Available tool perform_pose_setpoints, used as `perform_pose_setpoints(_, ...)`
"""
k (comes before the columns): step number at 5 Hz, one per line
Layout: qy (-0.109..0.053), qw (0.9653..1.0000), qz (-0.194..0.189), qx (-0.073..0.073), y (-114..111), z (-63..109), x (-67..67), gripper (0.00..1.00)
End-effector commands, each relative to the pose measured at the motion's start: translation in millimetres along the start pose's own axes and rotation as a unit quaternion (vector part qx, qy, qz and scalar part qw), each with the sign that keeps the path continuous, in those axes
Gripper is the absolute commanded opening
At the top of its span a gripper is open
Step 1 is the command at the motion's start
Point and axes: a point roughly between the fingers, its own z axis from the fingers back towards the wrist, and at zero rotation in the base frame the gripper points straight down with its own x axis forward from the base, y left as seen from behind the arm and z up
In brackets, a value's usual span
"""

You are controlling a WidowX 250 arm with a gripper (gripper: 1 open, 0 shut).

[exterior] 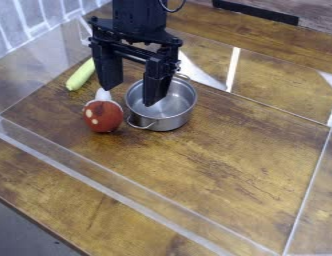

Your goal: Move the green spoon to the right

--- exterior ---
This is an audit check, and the red toy mushroom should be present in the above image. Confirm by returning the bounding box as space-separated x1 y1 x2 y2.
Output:
82 88 124 133

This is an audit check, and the black cable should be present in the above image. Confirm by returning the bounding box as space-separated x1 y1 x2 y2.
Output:
157 0 188 14

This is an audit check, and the clear acrylic enclosure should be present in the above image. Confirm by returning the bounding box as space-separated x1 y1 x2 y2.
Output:
0 21 332 256

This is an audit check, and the black bar on table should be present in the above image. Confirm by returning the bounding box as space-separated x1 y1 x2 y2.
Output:
212 0 300 26

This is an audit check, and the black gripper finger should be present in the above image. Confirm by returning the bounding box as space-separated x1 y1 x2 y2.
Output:
92 43 124 91
144 59 174 107

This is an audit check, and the small steel pot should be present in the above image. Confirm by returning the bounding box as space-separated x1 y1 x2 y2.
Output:
125 73 198 132

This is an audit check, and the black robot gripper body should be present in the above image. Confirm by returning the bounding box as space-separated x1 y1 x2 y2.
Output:
88 0 185 69

